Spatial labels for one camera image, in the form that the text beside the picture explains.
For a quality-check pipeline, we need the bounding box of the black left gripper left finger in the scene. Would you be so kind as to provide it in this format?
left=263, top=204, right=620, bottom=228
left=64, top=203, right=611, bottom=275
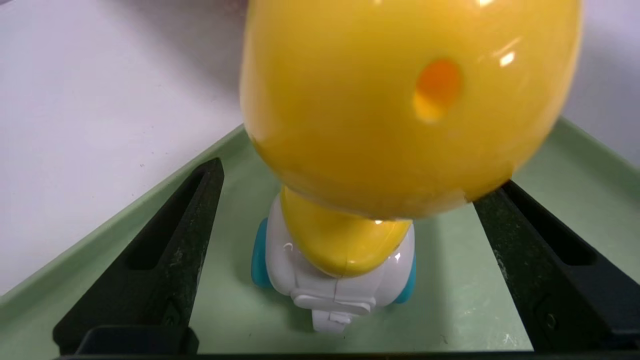
left=52, top=158, right=225, bottom=355

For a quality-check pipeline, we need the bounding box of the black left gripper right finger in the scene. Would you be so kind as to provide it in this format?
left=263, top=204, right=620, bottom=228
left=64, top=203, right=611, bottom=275
left=472, top=180, right=640, bottom=351

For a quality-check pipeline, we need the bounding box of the yellow duck scooter toy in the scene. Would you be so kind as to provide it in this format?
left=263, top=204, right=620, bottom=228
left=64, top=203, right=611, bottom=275
left=239, top=0, right=585, bottom=334

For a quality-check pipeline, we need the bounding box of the light green plastic tray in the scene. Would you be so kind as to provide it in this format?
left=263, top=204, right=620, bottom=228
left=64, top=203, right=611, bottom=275
left=0, top=117, right=640, bottom=356

